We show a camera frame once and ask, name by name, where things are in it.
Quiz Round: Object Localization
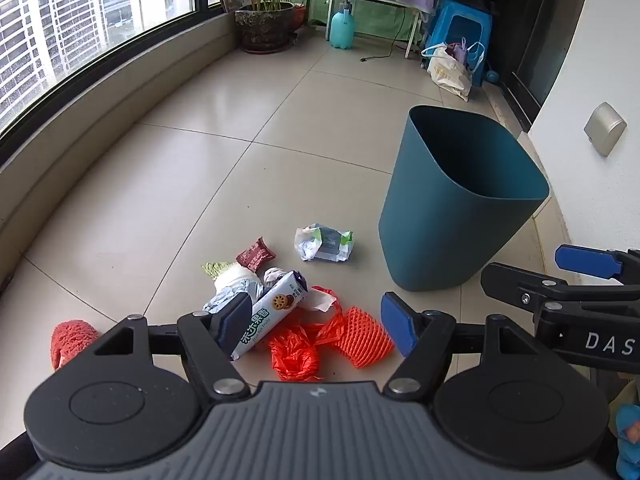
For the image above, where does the white biscuit packet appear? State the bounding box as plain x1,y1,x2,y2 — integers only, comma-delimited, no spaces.
230,270,308,361

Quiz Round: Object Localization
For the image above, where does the orange plastic bag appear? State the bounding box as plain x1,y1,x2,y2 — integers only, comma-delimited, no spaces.
268,286,347,382

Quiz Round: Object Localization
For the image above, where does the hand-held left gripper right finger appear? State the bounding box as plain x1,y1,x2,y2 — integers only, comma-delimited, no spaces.
380,291,541,403

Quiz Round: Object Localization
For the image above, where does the orange foam fruit net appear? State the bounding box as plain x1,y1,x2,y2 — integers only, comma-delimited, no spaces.
336,306,396,369

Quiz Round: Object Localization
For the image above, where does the red fluffy slipper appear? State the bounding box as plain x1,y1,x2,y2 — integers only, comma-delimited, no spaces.
50,319,102,372

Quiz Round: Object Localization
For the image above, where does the dark glass sliding door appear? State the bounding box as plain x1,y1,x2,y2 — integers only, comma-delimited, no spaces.
500,0,596,111

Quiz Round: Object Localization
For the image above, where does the grey wall socket cover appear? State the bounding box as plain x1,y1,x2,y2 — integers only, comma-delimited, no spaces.
583,102,627,157

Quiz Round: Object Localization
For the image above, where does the grey blue plastic bag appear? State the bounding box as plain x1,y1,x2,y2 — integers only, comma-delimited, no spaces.
202,277,266,318

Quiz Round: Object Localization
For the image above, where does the glass window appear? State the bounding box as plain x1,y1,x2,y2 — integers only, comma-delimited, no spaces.
0,0,281,131

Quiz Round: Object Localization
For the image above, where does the white table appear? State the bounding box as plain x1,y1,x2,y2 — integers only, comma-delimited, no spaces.
307,0,426,58

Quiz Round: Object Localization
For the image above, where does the blue plastic stool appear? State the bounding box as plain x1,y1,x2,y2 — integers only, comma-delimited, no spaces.
425,0,493,86

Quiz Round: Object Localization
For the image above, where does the white paper scrap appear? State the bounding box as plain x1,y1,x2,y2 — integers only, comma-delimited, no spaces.
305,287,337,313

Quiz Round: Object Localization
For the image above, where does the green white leafy wrapper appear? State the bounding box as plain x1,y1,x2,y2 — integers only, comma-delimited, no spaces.
201,261,257,287

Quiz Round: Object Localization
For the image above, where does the clear white green plastic wrapper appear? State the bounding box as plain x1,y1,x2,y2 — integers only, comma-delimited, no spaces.
294,223,355,263

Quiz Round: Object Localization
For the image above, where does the black power cable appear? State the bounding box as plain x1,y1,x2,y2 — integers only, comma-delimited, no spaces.
361,7,416,63

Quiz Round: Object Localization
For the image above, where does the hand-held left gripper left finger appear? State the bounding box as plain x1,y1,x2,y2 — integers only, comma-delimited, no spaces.
92,291,253,402

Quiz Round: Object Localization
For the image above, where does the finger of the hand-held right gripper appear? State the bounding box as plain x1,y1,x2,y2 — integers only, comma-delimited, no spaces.
480,262,640,317
555,244,640,281

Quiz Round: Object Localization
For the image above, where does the purple bag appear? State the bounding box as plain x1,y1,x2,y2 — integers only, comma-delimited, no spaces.
447,37,486,73

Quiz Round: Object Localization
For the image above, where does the brown potted plant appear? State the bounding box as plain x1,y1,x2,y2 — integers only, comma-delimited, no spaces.
235,0,296,55

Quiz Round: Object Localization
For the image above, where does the dark red snack packet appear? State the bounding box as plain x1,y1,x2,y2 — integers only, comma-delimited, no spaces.
236,236,277,273

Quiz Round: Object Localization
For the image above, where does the teal spray bottle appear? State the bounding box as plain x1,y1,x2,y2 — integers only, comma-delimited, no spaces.
329,0,357,50

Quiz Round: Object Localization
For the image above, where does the white shopping bag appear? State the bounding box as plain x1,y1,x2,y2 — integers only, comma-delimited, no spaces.
421,42,473,103

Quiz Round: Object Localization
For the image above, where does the teal plastic trash bin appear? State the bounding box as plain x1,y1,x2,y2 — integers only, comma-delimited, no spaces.
378,105,551,292

